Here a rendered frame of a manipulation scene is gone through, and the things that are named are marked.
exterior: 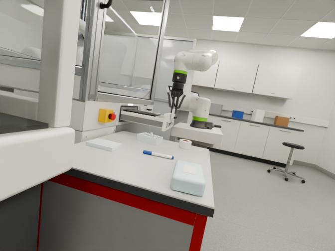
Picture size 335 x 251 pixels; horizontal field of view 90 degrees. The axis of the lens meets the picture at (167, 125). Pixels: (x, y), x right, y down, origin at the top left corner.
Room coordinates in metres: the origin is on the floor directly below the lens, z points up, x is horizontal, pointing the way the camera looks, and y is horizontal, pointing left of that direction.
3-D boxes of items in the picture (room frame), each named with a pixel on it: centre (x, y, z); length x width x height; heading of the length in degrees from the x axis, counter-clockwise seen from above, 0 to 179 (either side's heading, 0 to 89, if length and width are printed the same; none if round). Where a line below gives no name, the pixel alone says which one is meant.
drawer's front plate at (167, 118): (1.16, -0.01, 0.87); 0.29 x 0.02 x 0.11; 168
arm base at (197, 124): (1.40, -0.32, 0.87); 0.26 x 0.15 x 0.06; 84
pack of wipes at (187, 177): (0.51, -0.09, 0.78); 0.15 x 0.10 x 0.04; 173
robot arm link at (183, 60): (1.12, -0.03, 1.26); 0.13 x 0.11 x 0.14; 74
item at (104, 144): (0.72, 0.26, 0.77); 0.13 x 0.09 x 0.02; 79
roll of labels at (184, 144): (0.94, -0.12, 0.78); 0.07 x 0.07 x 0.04
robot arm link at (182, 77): (1.12, -0.02, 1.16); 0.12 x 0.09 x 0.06; 168
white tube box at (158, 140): (0.93, 0.09, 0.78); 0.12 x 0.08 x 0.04; 68
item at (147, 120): (1.20, 0.20, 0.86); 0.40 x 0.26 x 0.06; 78
